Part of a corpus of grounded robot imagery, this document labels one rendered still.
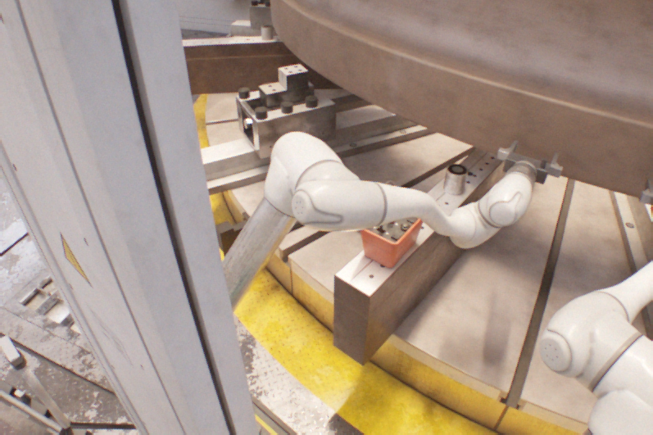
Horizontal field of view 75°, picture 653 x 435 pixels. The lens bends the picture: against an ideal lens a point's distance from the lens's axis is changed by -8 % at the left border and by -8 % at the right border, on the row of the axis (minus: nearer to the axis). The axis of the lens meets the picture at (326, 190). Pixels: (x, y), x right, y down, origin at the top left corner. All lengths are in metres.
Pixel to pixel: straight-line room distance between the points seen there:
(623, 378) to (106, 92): 0.80
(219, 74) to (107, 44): 3.27
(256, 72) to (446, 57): 1.91
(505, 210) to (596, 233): 1.29
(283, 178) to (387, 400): 1.21
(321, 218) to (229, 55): 2.60
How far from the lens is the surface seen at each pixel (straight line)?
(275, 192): 1.06
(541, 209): 2.54
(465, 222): 1.35
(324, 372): 2.05
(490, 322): 1.91
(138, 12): 0.23
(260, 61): 3.42
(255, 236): 1.12
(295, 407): 1.98
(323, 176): 0.96
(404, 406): 2.00
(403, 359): 1.93
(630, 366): 0.86
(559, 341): 0.85
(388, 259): 1.45
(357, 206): 0.94
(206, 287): 0.33
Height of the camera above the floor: 1.75
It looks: 37 degrees down
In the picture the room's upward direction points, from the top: straight up
